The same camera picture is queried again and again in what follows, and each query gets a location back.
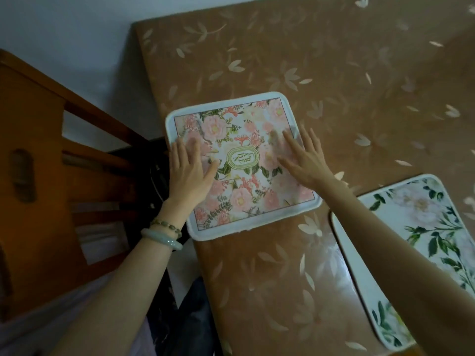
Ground brown beaded bracelet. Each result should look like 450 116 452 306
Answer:
149 218 183 240

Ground pink floral placemat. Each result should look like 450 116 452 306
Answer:
164 91 323 242

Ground orange wooden chair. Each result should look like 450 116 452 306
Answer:
0 47 153 324

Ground person's left forearm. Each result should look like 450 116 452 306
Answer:
48 218 183 356

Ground person's right hand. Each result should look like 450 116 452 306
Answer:
277 125 339 194

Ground wooden table with floral cover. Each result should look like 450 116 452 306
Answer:
132 0 475 356

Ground person's right forearm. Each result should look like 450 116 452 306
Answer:
315 178 475 356

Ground person's left hand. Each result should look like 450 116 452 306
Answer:
160 136 221 229

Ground pale green jade bangle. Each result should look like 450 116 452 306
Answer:
140 228 184 252

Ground cream borderless floral placemat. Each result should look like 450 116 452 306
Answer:
330 174 475 353

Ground person's dark trousers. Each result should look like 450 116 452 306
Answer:
146 270 224 356

